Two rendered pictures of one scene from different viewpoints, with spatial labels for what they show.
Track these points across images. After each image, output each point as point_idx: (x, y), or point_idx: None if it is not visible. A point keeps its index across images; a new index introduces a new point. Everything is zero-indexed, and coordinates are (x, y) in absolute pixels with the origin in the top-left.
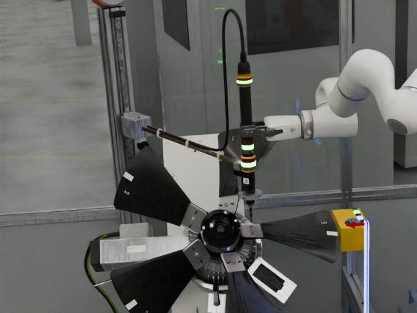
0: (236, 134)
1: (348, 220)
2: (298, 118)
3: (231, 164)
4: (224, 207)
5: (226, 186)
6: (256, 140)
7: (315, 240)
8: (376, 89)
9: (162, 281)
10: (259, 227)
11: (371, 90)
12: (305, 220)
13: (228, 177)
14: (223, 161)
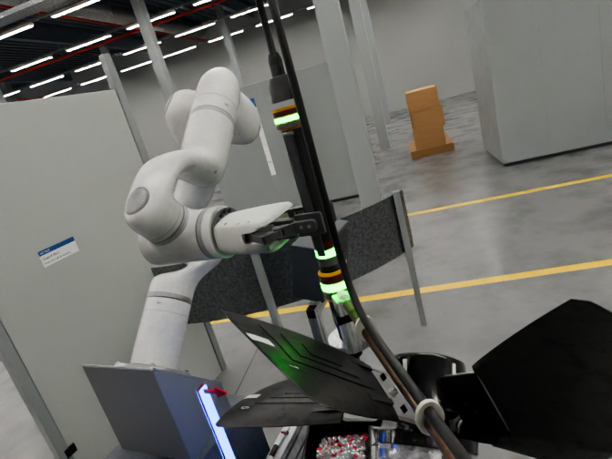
0: (280, 358)
1: None
2: (233, 212)
3: (339, 379)
4: (398, 399)
5: (375, 392)
6: (261, 329)
7: (286, 385)
8: (244, 102)
9: None
10: None
11: (239, 107)
12: (264, 414)
13: (361, 386)
14: (349, 400)
